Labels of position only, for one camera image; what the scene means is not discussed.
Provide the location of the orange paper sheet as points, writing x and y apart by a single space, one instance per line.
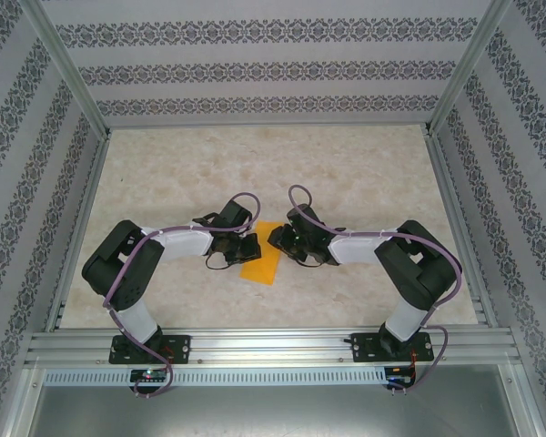
261 271

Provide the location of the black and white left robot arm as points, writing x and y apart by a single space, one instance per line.
118 268

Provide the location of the grey metal panel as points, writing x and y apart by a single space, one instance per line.
273 414

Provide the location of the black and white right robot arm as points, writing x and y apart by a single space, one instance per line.
418 268

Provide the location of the aluminium frame post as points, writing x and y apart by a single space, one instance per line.
68 68
468 64

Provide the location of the left controller circuit board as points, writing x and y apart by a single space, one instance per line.
148 374

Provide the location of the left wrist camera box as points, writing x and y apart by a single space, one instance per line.
234 214

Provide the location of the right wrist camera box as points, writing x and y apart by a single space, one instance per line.
302 218

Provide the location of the aluminium side rail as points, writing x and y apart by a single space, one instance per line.
459 227
79 227

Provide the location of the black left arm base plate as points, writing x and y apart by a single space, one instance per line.
179 348

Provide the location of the aluminium frame profile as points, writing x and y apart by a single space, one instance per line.
23 405
523 405

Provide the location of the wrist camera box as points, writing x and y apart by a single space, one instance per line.
302 218
234 214

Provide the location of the aluminium mounting rail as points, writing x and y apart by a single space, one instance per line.
273 346

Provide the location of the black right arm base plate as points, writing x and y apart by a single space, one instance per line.
366 348

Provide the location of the right controller circuit board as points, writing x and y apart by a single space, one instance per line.
398 375

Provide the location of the controller circuit board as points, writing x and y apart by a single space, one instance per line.
148 374
398 375

